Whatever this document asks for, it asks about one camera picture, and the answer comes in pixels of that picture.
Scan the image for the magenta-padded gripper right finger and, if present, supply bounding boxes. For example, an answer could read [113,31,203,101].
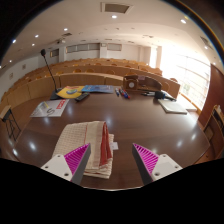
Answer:
[131,142,184,186]

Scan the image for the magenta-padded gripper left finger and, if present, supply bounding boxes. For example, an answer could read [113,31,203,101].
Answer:
[40,142,92,186]

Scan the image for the beige checked towel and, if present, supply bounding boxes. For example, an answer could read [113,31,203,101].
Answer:
[51,120,120,180]

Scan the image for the white printed poster sheet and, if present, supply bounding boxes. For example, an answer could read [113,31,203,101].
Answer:
[29,98,71,118]

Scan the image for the grey closed notebook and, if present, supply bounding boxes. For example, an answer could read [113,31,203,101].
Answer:
[157,98,189,116]

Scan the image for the black remote control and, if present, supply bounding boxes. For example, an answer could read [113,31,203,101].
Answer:
[74,92,91,103]

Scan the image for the black gooseneck desk microphone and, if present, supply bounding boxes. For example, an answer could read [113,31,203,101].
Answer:
[40,48,64,101]

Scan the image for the yellow folder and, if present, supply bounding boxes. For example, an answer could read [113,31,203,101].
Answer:
[55,85,86,100]

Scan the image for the red marker pen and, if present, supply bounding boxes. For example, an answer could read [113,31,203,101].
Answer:
[119,88,132,100]

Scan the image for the wooden chair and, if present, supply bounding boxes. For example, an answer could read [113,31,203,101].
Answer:
[201,104,224,158]

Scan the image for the blue-grey paper sheet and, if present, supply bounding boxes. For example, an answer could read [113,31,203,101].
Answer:
[81,84,116,95]

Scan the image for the black-framed folding chair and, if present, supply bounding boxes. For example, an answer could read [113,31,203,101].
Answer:
[0,105,22,143]

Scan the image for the rows of wooden auditorium seats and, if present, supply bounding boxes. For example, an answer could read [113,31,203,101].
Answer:
[0,58,181,111]

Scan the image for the round ceiling lights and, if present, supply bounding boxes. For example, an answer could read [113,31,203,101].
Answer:
[7,13,209,64]

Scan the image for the ceiling air vent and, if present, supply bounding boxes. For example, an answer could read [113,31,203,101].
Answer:
[100,1,134,15]

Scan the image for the black desk device with cable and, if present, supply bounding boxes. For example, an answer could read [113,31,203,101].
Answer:
[141,90,178,102]

